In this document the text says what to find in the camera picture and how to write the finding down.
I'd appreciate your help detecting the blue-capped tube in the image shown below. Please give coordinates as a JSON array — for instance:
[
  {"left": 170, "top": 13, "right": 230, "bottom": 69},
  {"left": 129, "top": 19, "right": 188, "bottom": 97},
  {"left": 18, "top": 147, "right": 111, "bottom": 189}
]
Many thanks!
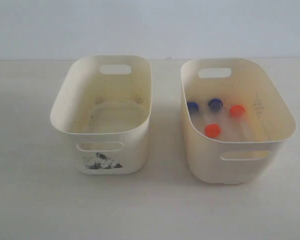
[
  {"left": 186, "top": 101, "right": 202, "bottom": 120},
  {"left": 208, "top": 98, "right": 228, "bottom": 132}
]

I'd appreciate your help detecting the orange-capped tube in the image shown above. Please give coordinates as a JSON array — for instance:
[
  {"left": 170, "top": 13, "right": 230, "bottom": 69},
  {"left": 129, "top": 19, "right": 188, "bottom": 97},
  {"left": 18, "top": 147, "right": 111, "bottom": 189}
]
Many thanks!
[
  {"left": 229, "top": 104, "right": 255, "bottom": 142},
  {"left": 204, "top": 123, "right": 221, "bottom": 139}
]

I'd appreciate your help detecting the cream plastic bin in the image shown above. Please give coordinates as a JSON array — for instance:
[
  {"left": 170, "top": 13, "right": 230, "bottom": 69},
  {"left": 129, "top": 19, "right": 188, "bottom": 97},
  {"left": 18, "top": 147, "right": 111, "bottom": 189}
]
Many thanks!
[
  {"left": 180, "top": 58, "right": 296, "bottom": 184},
  {"left": 50, "top": 55, "right": 153, "bottom": 175}
]

